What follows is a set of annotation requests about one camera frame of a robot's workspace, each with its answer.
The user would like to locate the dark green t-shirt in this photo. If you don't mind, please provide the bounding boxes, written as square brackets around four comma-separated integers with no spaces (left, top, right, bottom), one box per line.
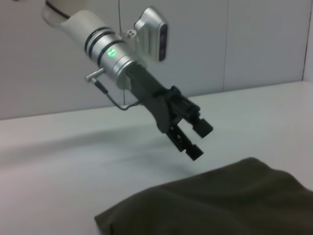
[94,157,313,235]

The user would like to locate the thin left arm cable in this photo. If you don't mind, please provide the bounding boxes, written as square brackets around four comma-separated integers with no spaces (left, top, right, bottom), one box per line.
[96,79,143,111]

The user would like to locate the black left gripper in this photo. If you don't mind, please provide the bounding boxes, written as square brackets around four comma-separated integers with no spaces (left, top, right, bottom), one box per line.
[124,65,213,162]

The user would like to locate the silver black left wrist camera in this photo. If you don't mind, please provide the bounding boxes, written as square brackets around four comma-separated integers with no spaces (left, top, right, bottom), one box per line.
[123,6,169,62]

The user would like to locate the silver left arm cable connector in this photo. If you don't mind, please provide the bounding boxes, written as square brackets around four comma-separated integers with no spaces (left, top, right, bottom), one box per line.
[84,68,105,83]

